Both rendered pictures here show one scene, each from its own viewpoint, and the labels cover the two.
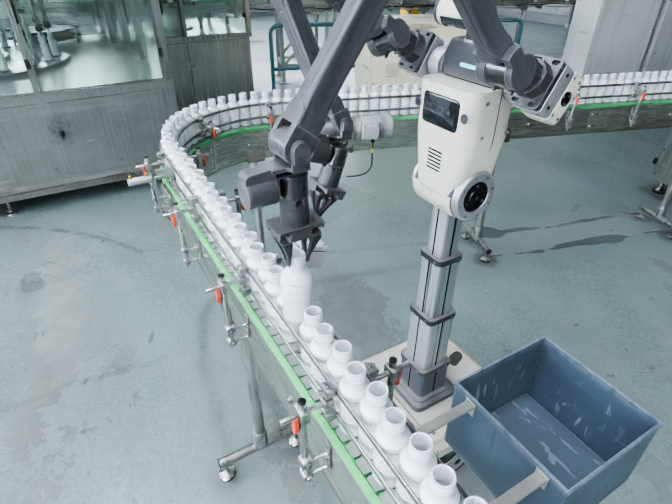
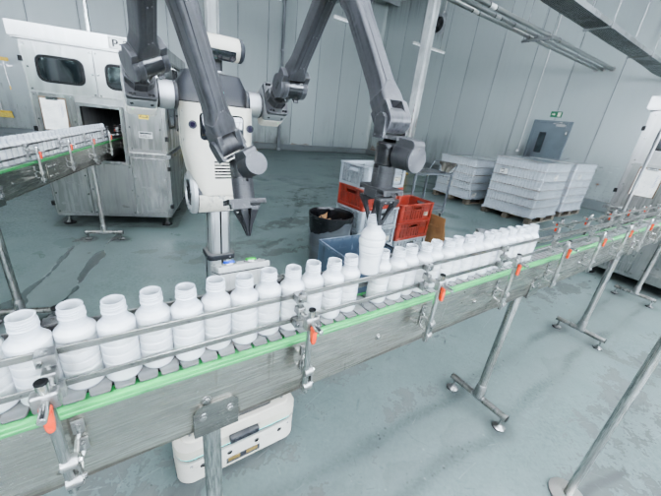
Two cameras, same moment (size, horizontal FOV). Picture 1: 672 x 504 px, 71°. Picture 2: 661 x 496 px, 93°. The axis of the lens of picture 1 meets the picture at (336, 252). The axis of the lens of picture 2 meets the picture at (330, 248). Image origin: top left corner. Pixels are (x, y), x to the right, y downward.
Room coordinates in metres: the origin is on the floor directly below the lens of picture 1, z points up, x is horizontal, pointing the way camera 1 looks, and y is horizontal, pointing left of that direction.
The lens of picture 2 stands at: (0.99, 0.88, 1.50)
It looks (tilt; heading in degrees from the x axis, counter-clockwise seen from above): 22 degrees down; 265
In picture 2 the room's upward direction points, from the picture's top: 7 degrees clockwise
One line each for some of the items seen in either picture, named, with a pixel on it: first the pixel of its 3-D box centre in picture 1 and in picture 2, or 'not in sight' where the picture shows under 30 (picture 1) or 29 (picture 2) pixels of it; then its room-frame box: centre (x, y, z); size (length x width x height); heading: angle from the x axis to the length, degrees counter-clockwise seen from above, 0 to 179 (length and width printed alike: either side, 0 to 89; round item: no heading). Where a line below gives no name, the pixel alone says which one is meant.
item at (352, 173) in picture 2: not in sight; (373, 173); (0.32, -2.47, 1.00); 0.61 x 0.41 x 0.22; 38
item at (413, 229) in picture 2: not in sight; (400, 224); (-0.23, -2.91, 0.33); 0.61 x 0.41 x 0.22; 33
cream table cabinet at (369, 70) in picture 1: (408, 77); not in sight; (5.34, -0.78, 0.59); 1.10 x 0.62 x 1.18; 102
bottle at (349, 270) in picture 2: (290, 309); (347, 282); (0.86, 0.11, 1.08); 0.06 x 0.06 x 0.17
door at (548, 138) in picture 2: not in sight; (539, 158); (-5.71, -8.40, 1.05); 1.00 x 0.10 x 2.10; 120
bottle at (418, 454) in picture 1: (416, 472); (452, 258); (0.45, -0.13, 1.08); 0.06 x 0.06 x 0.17
